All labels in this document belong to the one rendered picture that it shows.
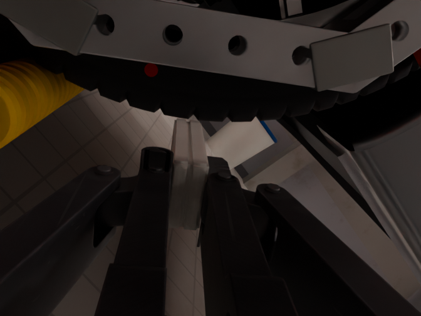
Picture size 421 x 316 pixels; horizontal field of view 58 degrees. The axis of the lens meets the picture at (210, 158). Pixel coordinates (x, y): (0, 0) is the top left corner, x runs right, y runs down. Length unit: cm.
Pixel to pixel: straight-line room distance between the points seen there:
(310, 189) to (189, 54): 563
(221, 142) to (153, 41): 442
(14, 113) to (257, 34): 18
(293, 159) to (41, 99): 514
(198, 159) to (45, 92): 23
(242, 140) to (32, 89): 432
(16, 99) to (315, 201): 575
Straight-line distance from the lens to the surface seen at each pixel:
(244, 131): 461
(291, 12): 38
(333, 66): 28
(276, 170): 542
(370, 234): 650
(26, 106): 32
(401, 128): 50
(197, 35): 26
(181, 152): 16
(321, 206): 602
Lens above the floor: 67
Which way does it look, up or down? 9 degrees down
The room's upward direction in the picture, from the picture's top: 55 degrees clockwise
